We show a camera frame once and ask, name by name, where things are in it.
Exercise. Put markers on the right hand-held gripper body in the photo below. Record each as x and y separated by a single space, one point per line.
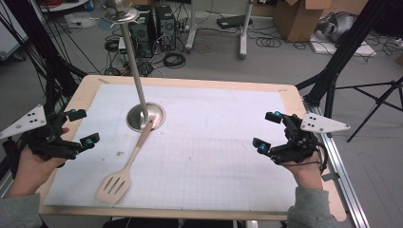
297 145

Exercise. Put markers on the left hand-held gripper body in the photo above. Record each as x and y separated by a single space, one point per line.
47 144

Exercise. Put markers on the beige slotted spatula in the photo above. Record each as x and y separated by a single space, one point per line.
112 187

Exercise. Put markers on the metal utensil stand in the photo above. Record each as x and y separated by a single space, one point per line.
134 69

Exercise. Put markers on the person's right hand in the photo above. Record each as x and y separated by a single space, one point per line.
307 175

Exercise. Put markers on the person's left hand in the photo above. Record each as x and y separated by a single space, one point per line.
31 172

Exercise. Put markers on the white grid mat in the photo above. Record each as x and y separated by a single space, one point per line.
206 152

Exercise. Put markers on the white stand leg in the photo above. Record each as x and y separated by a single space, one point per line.
244 34
191 31

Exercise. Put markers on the white foam board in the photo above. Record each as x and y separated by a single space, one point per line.
329 48

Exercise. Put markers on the black tripod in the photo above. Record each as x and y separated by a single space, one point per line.
378 101

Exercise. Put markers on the cardboard box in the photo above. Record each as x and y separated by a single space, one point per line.
294 19

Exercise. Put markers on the black computer tower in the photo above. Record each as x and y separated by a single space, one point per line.
165 27
141 34

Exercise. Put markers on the black truss stand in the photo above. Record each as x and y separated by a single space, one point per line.
348 44

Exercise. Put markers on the flat black device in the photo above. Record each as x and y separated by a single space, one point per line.
233 21

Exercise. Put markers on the silver grey bag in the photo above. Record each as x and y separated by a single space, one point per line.
337 27

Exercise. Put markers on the white round table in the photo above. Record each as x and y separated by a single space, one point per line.
63 4

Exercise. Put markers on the small grey bracket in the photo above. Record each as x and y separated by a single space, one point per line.
330 176

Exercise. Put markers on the aluminium rail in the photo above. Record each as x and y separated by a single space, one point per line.
342 177

